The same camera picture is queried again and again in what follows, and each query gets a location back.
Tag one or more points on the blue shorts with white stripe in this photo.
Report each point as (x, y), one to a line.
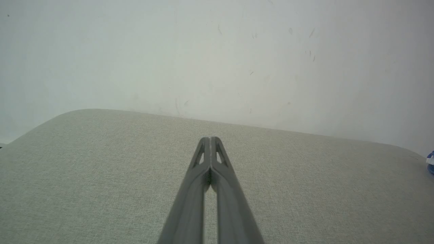
(431, 162)

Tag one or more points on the grey fabric sofa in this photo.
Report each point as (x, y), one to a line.
(101, 176)

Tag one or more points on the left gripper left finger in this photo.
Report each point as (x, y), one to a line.
(190, 210)

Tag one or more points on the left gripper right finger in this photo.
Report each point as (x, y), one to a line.
(234, 217)

